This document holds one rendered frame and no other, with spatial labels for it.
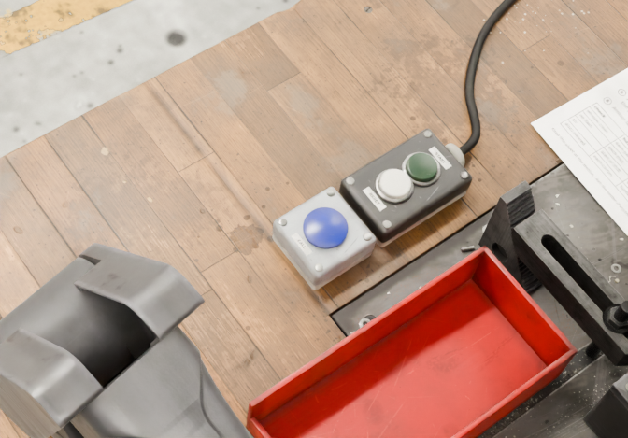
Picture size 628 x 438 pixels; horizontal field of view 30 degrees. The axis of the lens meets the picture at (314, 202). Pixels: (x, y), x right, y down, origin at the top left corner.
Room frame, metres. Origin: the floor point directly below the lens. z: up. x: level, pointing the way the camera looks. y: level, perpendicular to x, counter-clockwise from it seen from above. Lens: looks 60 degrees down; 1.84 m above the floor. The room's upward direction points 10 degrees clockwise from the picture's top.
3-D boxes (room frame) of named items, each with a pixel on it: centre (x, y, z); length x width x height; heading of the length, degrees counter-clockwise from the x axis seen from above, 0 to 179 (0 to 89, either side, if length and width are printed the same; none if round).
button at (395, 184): (0.55, -0.07, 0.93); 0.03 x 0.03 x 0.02
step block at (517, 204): (0.51, -0.19, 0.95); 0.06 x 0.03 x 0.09; 46
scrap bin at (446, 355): (0.36, -0.11, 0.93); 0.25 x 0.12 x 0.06; 136
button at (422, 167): (0.57, -0.09, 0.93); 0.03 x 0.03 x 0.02
